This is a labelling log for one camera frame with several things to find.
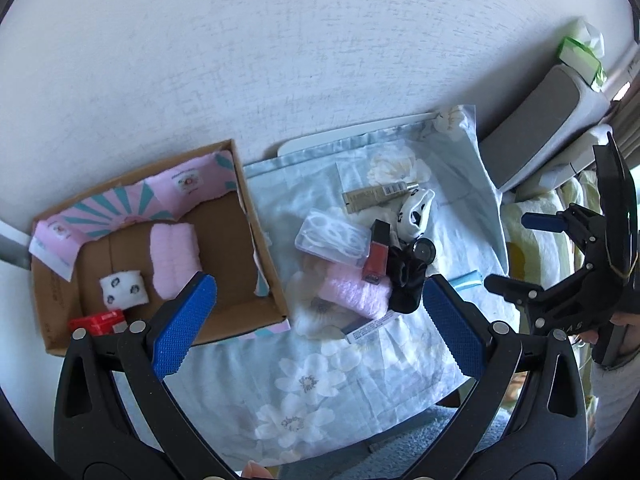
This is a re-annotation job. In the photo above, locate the red snack box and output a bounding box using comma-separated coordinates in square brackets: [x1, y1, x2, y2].
[67, 309, 128, 336]

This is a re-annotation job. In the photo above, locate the white panda sock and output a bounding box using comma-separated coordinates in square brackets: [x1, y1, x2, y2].
[100, 270, 149, 311]
[397, 188, 436, 244]

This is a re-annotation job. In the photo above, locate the pink fluffy sock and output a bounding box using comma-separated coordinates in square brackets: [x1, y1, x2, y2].
[150, 223, 202, 300]
[318, 263, 392, 320]

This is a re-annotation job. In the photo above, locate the black fabric scrunchie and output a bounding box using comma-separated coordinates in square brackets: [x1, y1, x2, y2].
[386, 247, 430, 314]

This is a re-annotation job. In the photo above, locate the black round compact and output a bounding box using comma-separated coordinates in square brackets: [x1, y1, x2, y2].
[409, 237, 437, 266]

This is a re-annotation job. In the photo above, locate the person right hand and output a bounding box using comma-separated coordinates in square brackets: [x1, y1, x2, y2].
[610, 312, 640, 356]

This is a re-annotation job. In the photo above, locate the person left hand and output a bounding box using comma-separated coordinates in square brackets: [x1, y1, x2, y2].
[241, 460, 273, 479]

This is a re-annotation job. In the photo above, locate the floral yellow bedding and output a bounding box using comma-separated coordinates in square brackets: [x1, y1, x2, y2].
[499, 169, 612, 411]

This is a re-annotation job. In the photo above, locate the grey cushion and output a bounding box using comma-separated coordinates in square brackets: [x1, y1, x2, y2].
[480, 64, 610, 192]

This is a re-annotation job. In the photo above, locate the cardboard box pink lining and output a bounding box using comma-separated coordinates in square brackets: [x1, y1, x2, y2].
[29, 140, 290, 356]

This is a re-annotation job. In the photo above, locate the red lip gloss bottle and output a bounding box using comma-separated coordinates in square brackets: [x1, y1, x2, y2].
[362, 219, 390, 285]

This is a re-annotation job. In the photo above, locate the green tissue pack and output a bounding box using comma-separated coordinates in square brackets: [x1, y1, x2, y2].
[556, 18, 608, 92]

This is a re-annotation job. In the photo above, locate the floral light blue cloth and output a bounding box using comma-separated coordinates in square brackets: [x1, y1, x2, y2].
[168, 105, 508, 468]

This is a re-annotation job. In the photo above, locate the gold cosmetic tube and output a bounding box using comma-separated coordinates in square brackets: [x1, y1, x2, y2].
[342, 181, 419, 214]

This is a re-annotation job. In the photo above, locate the clear plastic case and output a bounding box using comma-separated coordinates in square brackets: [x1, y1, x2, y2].
[294, 209, 371, 269]

